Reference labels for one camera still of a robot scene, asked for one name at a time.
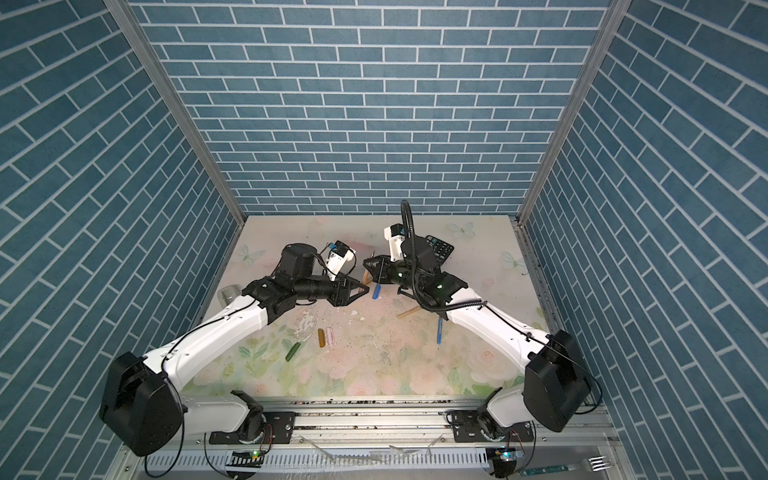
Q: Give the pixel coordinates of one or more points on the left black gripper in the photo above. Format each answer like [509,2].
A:
[343,298]

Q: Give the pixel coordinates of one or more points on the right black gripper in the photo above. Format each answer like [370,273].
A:
[382,271]

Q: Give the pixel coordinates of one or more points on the pink pen cap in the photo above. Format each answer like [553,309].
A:
[329,335]

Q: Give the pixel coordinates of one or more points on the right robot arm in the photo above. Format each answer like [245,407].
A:
[555,376]

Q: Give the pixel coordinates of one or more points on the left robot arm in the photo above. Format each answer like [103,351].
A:
[142,401]

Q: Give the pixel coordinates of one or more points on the green pen cap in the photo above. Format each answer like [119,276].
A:
[293,351]

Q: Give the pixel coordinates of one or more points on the black calculator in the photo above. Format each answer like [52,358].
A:
[441,249]

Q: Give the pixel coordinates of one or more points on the grey stapler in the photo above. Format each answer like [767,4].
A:
[228,294]

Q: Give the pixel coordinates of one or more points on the metal fork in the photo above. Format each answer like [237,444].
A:
[591,464]

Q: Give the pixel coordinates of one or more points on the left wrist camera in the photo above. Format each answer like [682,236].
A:
[338,256]

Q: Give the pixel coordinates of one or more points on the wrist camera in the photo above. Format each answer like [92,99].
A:
[395,235]
[338,256]

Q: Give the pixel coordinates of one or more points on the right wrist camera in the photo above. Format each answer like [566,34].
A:
[395,235]

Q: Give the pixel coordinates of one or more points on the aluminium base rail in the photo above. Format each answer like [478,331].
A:
[307,438]

